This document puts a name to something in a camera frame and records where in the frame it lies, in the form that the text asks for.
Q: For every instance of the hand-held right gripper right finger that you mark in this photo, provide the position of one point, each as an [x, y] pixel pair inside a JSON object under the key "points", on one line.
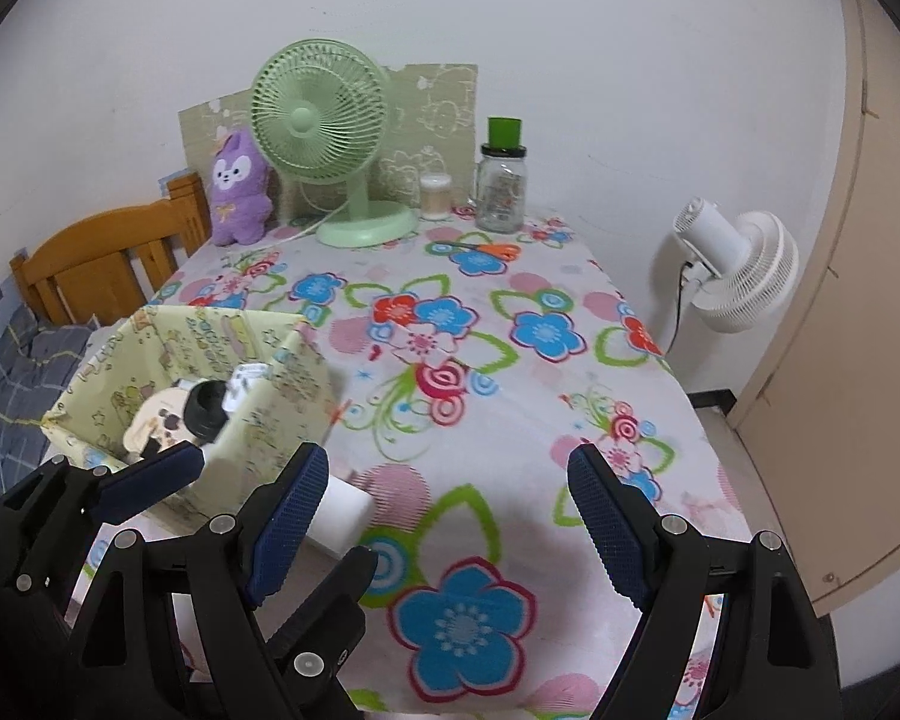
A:
{"points": [[607, 525]]}

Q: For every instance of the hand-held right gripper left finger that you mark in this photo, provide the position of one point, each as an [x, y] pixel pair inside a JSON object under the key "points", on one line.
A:
{"points": [[285, 525]]}

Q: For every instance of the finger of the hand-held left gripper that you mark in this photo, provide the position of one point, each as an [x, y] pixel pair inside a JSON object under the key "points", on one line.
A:
{"points": [[150, 476], [330, 615]]}

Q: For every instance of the beige round cartoon case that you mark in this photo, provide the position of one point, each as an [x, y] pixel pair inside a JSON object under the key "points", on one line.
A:
{"points": [[157, 424]]}

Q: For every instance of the small white box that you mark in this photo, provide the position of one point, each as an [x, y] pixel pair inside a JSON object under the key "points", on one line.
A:
{"points": [[341, 514]]}

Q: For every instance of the black round cap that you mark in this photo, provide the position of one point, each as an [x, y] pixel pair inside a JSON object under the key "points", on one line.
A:
{"points": [[206, 409]]}

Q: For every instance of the yellow patterned storage box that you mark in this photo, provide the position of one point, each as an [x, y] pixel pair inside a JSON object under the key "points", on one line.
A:
{"points": [[270, 420]]}

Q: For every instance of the white power adapter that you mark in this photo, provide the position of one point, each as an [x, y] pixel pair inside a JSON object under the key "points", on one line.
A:
{"points": [[244, 382]]}

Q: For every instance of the floral tablecloth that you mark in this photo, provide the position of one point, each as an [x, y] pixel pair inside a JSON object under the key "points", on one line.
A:
{"points": [[540, 405]]}

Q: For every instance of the grey plaid bedding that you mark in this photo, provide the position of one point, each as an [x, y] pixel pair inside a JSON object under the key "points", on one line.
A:
{"points": [[15, 360]]}

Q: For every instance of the wooden chair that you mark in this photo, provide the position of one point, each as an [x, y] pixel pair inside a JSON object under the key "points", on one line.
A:
{"points": [[97, 255]]}

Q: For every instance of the purple plush toy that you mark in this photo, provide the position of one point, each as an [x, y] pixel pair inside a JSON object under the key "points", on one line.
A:
{"points": [[236, 210]]}

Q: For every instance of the white standing fan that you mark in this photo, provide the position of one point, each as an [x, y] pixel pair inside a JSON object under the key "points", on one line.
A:
{"points": [[750, 270]]}

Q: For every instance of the light blue card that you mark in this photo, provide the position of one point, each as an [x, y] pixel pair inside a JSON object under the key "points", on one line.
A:
{"points": [[166, 181]]}

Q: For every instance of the glass jar with green lid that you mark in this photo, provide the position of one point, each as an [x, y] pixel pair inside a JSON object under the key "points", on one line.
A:
{"points": [[501, 195]]}

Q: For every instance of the cotton swab container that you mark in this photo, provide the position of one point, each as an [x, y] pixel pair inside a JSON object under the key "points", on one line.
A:
{"points": [[435, 199]]}

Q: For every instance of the green desk fan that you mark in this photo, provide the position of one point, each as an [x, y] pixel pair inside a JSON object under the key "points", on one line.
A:
{"points": [[307, 105]]}

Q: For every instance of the beige patterned board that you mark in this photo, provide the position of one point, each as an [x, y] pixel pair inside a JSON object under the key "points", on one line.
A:
{"points": [[435, 112]]}

